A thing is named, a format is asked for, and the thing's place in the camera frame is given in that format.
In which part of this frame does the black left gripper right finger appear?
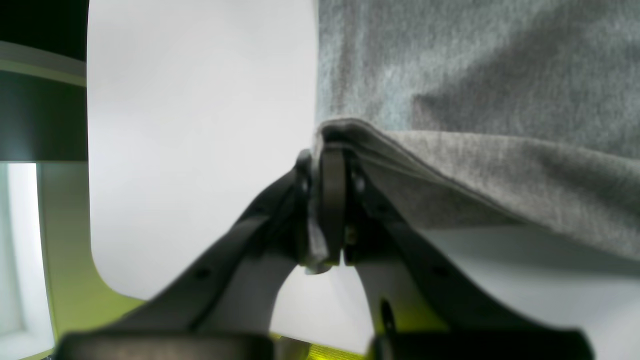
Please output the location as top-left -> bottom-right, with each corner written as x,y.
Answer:
343,151 -> 595,360

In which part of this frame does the grey T-shirt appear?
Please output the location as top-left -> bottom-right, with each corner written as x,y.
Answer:
316,0 -> 640,261

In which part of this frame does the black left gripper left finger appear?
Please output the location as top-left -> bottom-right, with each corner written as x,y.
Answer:
54,149 -> 312,360

